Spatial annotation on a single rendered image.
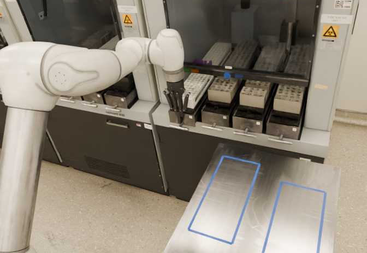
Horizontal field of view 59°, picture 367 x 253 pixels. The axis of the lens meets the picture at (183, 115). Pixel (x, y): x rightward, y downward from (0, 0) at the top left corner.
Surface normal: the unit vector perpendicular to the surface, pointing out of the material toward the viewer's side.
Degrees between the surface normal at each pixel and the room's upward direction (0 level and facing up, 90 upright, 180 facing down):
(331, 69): 90
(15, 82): 57
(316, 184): 0
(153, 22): 90
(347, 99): 90
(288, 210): 0
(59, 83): 69
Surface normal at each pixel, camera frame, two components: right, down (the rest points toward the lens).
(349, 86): -0.40, 0.58
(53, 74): -0.13, 0.31
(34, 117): 0.67, 0.07
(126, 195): -0.11, -0.80
